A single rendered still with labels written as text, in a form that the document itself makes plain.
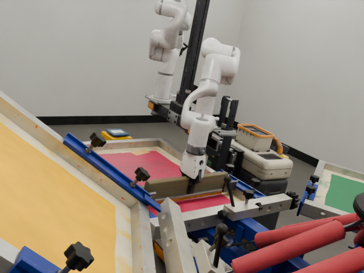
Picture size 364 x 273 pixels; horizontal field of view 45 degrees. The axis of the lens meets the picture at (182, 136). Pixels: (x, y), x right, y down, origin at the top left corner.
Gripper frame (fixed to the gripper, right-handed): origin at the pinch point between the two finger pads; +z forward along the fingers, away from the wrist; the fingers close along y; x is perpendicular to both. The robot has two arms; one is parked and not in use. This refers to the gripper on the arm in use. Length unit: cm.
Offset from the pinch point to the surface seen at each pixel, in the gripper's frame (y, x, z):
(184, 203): -2.6, 2.4, 6.0
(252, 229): -38.3, 2.6, -2.2
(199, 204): -4.8, -3.5, 6.0
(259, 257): -62, 28, -12
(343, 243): 42, -231, 101
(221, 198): -3.4, -17.5, 6.0
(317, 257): 37, -186, 101
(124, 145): 57, -4, 4
